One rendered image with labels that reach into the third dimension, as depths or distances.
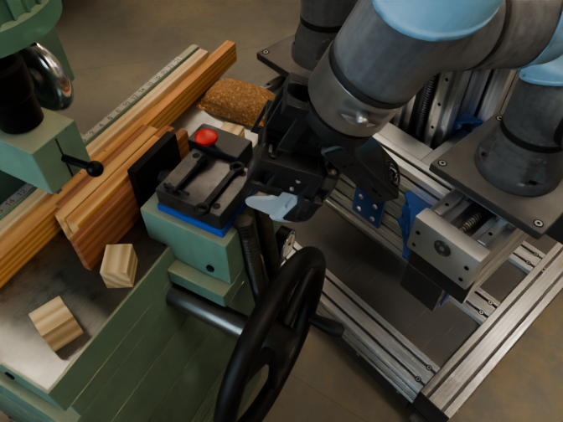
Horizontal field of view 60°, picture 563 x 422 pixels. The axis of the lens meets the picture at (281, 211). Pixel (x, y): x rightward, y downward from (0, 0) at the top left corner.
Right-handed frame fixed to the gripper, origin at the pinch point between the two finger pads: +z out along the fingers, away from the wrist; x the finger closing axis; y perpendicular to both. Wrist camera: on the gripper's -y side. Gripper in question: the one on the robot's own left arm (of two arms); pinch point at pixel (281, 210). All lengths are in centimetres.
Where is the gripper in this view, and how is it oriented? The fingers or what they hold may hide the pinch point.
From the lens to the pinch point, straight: 58.7
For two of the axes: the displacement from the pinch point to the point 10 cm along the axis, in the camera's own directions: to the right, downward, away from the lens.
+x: -0.8, 8.7, -4.8
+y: -9.3, -2.4, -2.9
